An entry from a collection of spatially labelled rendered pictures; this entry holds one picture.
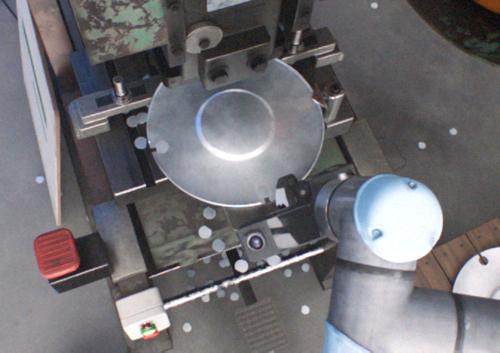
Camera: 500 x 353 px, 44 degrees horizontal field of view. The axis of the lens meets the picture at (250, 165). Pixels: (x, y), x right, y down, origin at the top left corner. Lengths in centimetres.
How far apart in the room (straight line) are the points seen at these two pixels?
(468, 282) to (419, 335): 90
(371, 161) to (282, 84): 24
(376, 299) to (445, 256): 92
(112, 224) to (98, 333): 66
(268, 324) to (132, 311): 54
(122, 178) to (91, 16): 44
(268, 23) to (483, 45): 30
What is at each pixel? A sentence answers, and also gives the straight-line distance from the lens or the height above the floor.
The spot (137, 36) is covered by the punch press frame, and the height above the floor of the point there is 109.
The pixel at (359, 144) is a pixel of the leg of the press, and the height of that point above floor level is 64.
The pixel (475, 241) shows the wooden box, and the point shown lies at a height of 35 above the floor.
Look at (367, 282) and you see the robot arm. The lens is 58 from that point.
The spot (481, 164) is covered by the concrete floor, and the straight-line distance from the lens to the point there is 203.
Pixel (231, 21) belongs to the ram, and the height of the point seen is 100.
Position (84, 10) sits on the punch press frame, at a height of 116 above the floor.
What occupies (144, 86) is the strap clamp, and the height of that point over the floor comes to 76.
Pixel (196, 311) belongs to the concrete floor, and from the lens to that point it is 173.
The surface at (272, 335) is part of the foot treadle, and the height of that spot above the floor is 16.
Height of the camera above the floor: 170
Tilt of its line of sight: 66 degrees down
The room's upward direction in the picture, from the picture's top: 8 degrees clockwise
